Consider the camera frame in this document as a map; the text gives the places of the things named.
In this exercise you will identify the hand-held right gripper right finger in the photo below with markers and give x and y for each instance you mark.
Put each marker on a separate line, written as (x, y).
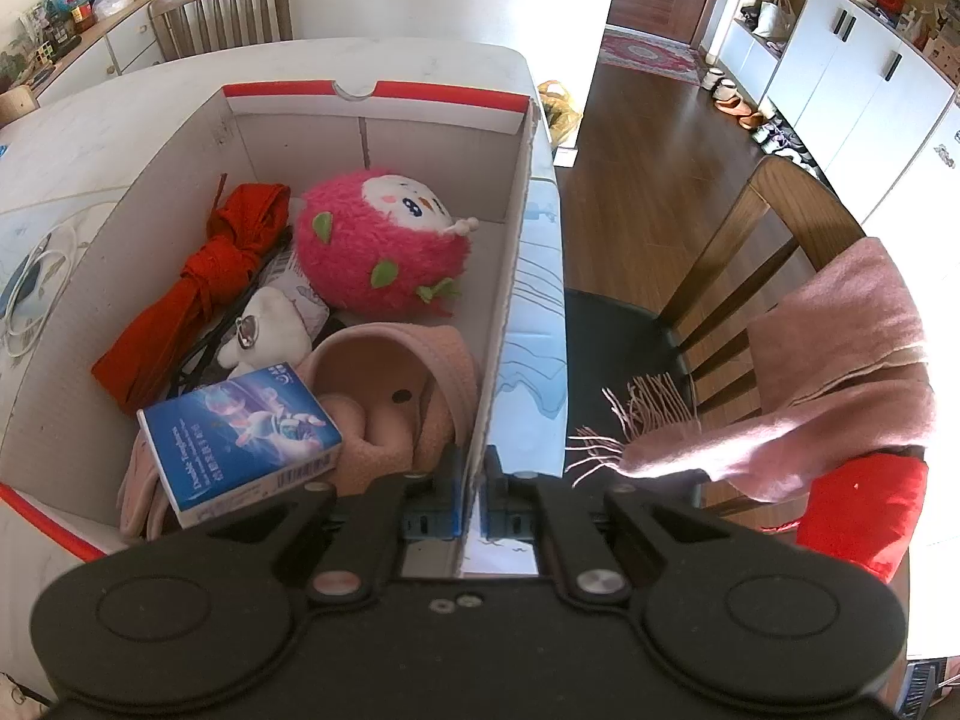
(487, 514)

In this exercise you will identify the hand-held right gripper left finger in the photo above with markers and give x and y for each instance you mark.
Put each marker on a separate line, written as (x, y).
(454, 510)

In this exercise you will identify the pink fleece hat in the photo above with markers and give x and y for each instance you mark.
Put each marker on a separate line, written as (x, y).
(442, 375)

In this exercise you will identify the blue card box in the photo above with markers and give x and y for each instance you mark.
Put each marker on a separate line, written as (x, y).
(240, 427)

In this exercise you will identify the red scarf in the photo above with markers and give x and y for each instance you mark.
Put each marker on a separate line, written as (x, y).
(210, 270)

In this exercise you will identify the red-rimmed cardboard box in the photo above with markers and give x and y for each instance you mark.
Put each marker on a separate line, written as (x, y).
(112, 277)

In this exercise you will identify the dark wooden chair black seat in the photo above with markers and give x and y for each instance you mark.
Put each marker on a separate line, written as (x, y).
(615, 337)

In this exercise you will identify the pink round plush toy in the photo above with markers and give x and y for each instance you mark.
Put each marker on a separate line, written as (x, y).
(360, 255)

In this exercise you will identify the white paper tag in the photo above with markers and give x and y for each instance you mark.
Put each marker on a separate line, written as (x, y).
(281, 270)

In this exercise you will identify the red cloth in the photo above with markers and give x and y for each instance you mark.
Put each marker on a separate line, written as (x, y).
(862, 510)

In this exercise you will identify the pink fringed scarf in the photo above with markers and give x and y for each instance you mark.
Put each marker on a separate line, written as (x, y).
(840, 360)

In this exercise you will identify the yellow plastic bag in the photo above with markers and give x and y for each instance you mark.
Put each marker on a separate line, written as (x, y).
(562, 116)

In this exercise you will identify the row of shoes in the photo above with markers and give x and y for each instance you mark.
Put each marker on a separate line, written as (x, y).
(780, 139)

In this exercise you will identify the red patterned rug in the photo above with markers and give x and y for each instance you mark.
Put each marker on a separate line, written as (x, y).
(649, 52)

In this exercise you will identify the white tall cabinet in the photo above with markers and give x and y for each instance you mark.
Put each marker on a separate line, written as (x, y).
(847, 90)

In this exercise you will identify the white refrigerator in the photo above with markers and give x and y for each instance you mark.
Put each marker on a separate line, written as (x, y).
(930, 165)

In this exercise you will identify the white tote bag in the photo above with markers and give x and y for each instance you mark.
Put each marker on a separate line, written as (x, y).
(772, 19)

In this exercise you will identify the white sideboard wooden top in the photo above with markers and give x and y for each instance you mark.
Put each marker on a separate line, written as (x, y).
(131, 34)

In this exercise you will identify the small wooden crate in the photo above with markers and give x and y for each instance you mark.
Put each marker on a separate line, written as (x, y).
(19, 106)

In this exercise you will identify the red jar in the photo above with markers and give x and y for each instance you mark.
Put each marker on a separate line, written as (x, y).
(81, 17)

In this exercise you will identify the printed cardboard box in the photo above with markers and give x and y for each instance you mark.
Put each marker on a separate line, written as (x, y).
(941, 43)

